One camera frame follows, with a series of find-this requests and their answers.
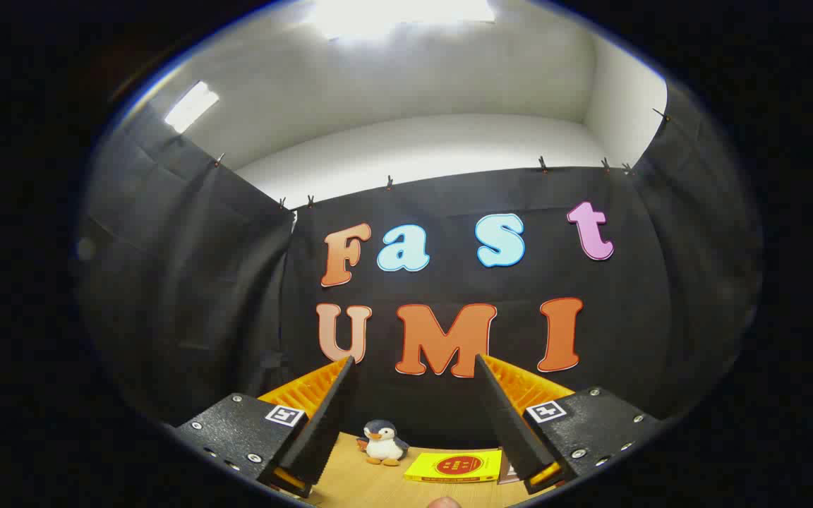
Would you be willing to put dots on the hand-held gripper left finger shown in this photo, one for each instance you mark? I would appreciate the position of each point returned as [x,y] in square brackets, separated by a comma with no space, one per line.
[329,423]

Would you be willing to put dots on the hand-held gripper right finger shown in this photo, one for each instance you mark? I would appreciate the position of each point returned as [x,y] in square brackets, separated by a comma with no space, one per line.
[512,430]

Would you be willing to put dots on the ceiling light panel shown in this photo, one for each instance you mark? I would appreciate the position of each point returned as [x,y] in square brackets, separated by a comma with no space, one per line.
[191,106]
[406,14]

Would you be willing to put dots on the white book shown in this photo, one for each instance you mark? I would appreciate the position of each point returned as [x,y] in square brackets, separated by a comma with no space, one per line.
[507,475]

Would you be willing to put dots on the penguin plush toy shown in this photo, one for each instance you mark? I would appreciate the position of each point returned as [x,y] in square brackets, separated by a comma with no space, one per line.
[383,446]

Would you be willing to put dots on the yellow book with red circle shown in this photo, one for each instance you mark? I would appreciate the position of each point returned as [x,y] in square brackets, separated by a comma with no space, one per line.
[435,467]

